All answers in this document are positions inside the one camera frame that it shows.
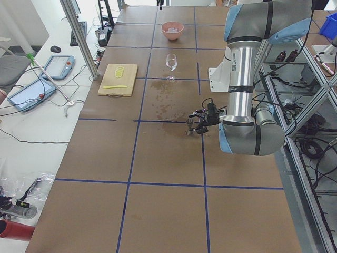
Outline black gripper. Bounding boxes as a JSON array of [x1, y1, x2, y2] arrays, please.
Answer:
[[189, 102, 225, 134]]

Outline steel double jigger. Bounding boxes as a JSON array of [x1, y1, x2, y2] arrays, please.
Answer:
[[186, 118, 194, 135]]

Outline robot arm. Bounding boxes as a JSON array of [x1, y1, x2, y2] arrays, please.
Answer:
[[192, 1, 314, 156]]

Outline clear wine glass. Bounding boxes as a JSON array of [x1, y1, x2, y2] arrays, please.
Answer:
[[166, 53, 177, 82]]

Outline clear ice cubes pile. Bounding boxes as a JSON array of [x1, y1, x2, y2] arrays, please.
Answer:
[[167, 27, 179, 34]]

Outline pink bowl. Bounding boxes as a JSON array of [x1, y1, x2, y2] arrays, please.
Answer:
[[161, 21, 184, 41]]

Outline yellow plastic knife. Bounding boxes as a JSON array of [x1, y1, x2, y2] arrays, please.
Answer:
[[103, 85, 128, 89]]

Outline bamboo cutting board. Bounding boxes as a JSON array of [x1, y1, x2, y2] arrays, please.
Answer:
[[97, 64, 138, 96]]

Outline black power adapter box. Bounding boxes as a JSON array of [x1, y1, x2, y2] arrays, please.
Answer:
[[98, 26, 113, 47]]

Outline metal rod green tip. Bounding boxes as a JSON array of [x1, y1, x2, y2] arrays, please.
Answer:
[[26, 53, 75, 106]]

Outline black keyboard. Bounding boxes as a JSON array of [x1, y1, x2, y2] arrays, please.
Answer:
[[70, 21, 88, 47]]

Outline blue teach pendant far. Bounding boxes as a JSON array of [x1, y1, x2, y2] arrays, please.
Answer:
[[43, 55, 75, 80]]

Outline blue teach pendant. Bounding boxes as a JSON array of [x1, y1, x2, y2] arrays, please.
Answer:
[[43, 55, 75, 80], [7, 79, 56, 112]]

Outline blue storage bin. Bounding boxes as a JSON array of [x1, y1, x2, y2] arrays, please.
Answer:
[[319, 13, 337, 40]]

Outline black computer mouse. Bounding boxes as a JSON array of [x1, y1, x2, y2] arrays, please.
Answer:
[[50, 45, 61, 53]]

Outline blue teach pendant near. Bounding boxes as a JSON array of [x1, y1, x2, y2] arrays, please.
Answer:
[[7, 79, 56, 112]]

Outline clear plastic bags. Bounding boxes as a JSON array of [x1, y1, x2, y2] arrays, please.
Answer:
[[1, 158, 55, 220]]

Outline grey chair seat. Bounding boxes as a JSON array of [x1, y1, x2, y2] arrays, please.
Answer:
[[1, 55, 31, 89]]

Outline red cylinder bottle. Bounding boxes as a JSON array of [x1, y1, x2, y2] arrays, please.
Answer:
[[1, 219, 35, 241]]

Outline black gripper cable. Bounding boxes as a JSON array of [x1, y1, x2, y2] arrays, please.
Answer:
[[201, 98, 230, 113]]

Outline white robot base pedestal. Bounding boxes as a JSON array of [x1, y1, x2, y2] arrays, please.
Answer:
[[209, 47, 231, 93]]

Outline aluminium frame post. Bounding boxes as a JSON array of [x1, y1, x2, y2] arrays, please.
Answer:
[[60, 0, 99, 80]]

